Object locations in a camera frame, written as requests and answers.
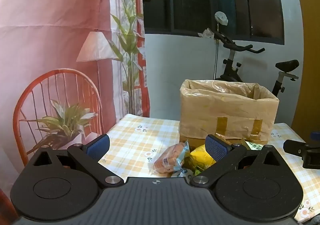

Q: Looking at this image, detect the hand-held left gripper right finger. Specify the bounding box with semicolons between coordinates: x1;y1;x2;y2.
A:
190;134;288;187

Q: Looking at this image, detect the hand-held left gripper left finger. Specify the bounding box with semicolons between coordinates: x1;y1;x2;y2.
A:
24;134;124;187

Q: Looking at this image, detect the yellow snack packet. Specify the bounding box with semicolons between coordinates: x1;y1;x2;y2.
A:
189;145;217;172

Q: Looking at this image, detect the brown paper panda bag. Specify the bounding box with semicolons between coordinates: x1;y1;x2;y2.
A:
179;79;280;145

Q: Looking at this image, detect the clear packet of buns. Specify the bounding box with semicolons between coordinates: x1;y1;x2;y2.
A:
150;140;190;175

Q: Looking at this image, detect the white and green snack packet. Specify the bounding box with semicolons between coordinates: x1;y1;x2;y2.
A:
244;140;263;151

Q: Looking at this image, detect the black exercise bike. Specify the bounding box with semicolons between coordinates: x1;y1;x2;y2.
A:
214;31;300;99

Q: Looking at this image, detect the thin metal pole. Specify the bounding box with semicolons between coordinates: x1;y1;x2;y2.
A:
214;40;219;80

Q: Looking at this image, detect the crumpled white cloth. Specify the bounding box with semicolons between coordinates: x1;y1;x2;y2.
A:
198;28;215;39

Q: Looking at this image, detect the white cap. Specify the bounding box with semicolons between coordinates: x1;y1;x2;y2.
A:
214;11;228;26

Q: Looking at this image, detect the dark window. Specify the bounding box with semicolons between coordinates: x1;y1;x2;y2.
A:
142;0;285;45

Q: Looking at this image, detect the hanging teal garment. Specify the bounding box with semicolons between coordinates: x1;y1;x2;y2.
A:
220;0;238;40

